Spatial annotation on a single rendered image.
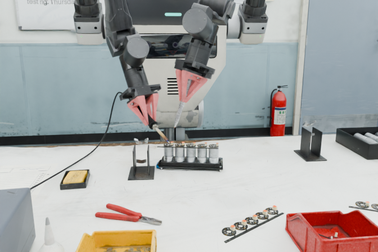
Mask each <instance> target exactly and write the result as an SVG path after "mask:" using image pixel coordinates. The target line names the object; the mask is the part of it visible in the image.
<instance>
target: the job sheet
mask: <svg viewBox="0 0 378 252"><path fill-rule="evenodd" d="M57 165H58V163H53V164H29V165H5V166H0V190H4V189H12V188H27V187H28V188H31V187H33V186H35V185H37V184H39V183H40V182H42V181H44V180H45V179H47V178H49V177H50V176H51V174H52V173H53V171H54V170H55V168H56V167H57ZM45 183H46V182H44V183H42V184H40V185H39V186H37V187H35V188H33V189H32V190H30V192H31V201H32V202H33V201H34V199H35V198H36V196H37V195H38V194H39V192H40V190H41V189H42V187H43V186H44V185H45Z"/></svg>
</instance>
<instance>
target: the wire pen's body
mask: <svg viewBox="0 0 378 252"><path fill-rule="evenodd" d="M191 82H192V80H191V79H188V82H187V89H186V96H187V94H188V91H189V88H190V85H191ZM184 104H185V102H182V100H181V102H180V104H178V105H179V108H178V111H177V114H176V117H175V120H174V121H176V122H179V119H180V116H181V113H182V110H183V107H184Z"/></svg>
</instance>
